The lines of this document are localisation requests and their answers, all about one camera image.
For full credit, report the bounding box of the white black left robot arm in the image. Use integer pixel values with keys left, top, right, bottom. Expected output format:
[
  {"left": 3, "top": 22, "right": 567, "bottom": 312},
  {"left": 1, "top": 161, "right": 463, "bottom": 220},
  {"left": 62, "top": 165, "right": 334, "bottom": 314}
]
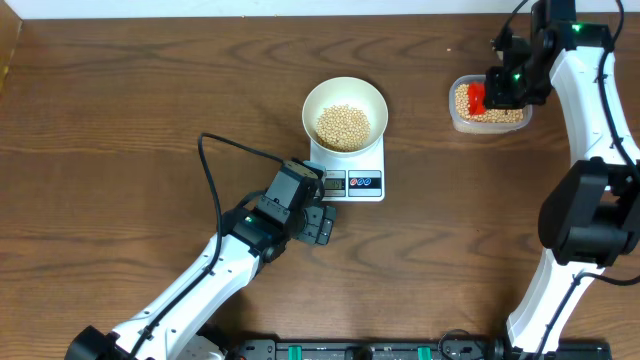
[{"left": 65, "top": 160, "right": 336, "bottom": 359}]

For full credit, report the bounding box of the clear plastic container of beans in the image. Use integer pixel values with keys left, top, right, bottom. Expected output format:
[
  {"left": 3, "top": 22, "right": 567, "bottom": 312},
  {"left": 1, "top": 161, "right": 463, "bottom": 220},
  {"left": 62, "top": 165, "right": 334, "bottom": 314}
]
[{"left": 449, "top": 75, "right": 533, "bottom": 135}]

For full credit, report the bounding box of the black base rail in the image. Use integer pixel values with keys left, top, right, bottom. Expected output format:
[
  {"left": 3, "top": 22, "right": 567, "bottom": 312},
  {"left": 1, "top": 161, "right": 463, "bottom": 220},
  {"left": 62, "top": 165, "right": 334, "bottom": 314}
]
[{"left": 219, "top": 325, "right": 614, "bottom": 360}]

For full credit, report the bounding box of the red measuring scoop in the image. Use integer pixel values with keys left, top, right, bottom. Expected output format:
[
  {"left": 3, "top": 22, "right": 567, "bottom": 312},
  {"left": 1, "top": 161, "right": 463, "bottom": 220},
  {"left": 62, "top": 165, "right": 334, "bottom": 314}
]
[{"left": 467, "top": 82, "right": 486, "bottom": 116}]

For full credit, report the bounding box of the cream round bowl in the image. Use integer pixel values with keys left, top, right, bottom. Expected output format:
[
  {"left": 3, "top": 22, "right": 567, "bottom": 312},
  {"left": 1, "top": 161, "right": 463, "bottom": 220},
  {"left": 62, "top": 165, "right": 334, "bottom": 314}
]
[{"left": 302, "top": 77, "right": 389, "bottom": 154}]

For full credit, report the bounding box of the pile of beans in bowl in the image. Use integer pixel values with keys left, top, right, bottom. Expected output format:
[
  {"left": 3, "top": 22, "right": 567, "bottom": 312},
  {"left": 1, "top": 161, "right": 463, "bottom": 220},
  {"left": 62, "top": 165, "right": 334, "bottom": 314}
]
[{"left": 316, "top": 104, "right": 371, "bottom": 152}]

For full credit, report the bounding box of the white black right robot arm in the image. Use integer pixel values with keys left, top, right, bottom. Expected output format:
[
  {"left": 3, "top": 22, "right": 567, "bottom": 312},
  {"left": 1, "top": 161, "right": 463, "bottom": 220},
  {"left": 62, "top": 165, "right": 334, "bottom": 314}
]
[{"left": 483, "top": 0, "right": 639, "bottom": 359}]

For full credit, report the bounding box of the white digital kitchen scale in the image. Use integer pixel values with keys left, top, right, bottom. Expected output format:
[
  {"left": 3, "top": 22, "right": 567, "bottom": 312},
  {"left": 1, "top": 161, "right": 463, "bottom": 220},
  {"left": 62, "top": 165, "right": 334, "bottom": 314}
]
[{"left": 310, "top": 138, "right": 386, "bottom": 202}]

